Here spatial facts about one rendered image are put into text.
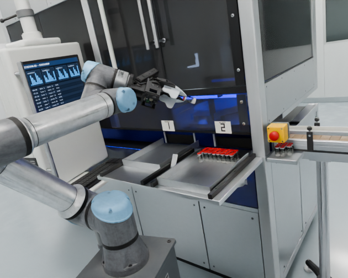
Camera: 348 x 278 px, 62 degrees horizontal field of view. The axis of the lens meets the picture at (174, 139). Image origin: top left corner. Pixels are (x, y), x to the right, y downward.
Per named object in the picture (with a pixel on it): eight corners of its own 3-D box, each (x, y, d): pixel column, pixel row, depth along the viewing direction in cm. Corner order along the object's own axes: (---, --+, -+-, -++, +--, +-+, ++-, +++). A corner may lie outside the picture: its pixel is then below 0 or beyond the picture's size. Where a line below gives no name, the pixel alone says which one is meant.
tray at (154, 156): (163, 143, 178) (162, 137, 177) (199, 145, 162) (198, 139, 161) (123, 165, 153) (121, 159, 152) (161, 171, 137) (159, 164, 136)
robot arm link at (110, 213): (119, 251, 85) (107, 210, 81) (89, 239, 93) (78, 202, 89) (146, 228, 93) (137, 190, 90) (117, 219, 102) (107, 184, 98)
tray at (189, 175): (200, 154, 149) (200, 148, 148) (248, 159, 132) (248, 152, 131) (158, 185, 124) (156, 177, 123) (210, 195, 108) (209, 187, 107)
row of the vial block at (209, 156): (202, 159, 142) (201, 150, 141) (236, 162, 131) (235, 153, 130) (200, 160, 141) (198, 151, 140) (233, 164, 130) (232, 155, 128)
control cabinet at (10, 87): (89, 156, 205) (56, 40, 182) (110, 156, 196) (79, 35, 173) (27, 191, 163) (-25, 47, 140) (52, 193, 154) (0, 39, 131)
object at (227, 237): (136, 177, 358) (120, 107, 332) (321, 212, 230) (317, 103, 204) (65, 222, 285) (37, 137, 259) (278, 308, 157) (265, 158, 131)
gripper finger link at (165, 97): (180, 115, 107) (156, 106, 105) (181, 103, 111) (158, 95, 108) (183, 109, 105) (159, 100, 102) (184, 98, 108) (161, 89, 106)
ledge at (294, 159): (277, 150, 141) (277, 146, 141) (305, 153, 133) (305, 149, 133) (267, 161, 131) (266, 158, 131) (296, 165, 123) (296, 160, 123)
